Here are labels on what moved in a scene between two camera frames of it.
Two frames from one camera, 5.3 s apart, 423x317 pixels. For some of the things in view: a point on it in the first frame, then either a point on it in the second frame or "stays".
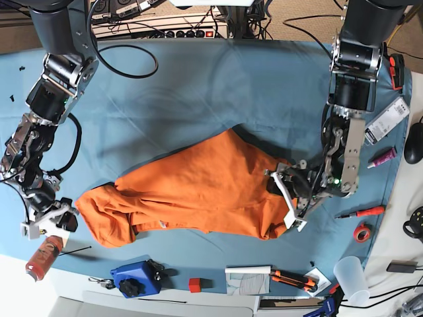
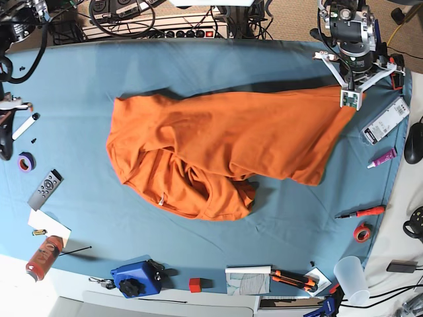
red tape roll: (361, 234) stays
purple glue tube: (384, 157) stays
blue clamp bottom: (331, 304) stays
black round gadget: (414, 227) stays
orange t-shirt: (221, 185) to (195, 155)
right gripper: (301, 187) to (354, 68)
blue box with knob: (138, 279) stays
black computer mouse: (414, 146) stays
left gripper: (57, 218) to (9, 104)
